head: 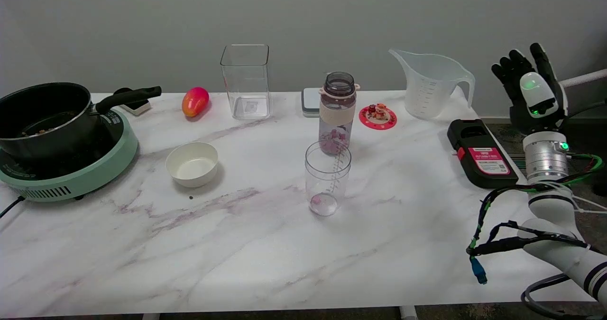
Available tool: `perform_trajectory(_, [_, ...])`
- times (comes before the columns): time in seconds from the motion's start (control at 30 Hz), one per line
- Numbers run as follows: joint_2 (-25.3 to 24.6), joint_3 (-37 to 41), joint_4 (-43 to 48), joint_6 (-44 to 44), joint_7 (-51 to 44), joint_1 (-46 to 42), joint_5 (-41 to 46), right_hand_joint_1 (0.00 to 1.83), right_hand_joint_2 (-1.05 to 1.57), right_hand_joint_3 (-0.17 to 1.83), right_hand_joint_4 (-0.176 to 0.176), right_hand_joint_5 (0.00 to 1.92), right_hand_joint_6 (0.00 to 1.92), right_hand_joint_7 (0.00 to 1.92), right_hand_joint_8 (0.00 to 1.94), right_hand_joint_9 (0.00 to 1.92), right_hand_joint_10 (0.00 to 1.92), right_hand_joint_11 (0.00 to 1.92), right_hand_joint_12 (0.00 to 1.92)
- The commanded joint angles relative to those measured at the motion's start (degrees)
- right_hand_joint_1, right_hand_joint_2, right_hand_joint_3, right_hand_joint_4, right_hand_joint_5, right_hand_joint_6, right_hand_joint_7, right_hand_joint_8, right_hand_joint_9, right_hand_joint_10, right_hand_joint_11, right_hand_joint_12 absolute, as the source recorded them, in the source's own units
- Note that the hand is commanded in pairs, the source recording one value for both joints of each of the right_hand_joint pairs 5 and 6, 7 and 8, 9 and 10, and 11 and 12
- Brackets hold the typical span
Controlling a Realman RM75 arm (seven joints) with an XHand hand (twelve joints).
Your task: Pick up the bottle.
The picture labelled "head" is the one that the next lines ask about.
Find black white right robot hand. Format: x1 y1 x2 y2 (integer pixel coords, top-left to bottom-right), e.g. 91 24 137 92
491 43 568 135

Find clear bottle with beige sleeve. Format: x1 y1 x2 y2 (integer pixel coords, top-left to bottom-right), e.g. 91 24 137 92
318 72 360 156

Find white foam-covered chair armrest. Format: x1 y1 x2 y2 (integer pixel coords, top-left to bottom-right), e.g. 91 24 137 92
560 68 607 89

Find black device with pink label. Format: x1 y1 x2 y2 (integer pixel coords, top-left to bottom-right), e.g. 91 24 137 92
447 119 519 189

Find translucent measuring jug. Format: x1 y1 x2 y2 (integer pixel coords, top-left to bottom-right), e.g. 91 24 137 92
388 49 476 120

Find red coaster with figurine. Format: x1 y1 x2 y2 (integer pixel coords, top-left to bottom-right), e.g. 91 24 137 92
359 103 397 130

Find white grey kitchen scale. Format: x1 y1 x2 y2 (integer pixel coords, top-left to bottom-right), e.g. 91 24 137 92
301 88 323 118

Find clear plastic measuring cup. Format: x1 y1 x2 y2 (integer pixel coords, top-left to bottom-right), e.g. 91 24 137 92
305 140 352 217

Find clear square plastic container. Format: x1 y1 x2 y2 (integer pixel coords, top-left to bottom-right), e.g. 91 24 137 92
220 44 272 120

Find red yellow mango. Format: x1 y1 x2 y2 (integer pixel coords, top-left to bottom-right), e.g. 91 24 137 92
182 87 210 118

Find white ceramic bowl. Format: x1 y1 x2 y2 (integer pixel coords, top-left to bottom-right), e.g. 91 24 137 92
165 142 220 188

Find white black small box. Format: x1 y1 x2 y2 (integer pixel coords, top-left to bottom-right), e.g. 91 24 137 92
114 88 152 116

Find green induction cooker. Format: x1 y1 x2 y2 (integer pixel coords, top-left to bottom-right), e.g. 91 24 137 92
0 108 139 202

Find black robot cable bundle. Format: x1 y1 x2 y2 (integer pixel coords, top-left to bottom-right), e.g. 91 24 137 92
466 153 605 285

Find black saucepan with handle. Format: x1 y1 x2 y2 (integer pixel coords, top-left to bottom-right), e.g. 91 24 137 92
0 82 162 161

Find black power cord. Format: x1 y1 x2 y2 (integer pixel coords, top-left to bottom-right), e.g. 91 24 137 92
0 196 25 219

